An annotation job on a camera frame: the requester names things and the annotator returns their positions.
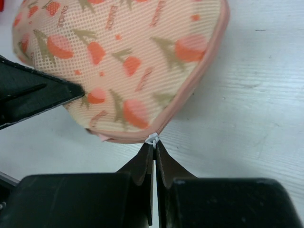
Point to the peach floral mesh laundry bag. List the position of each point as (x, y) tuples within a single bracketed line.
[(138, 61)]

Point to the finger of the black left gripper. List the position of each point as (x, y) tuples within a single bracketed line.
[(25, 92)]

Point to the red plastic tray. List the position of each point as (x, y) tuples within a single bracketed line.
[(2, 2)]

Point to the white zipper pull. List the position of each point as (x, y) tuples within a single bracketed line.
[(152, 140)]

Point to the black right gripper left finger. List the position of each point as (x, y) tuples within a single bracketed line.
[(122, 199)]

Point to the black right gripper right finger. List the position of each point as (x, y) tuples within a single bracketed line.
[(186, 201)]

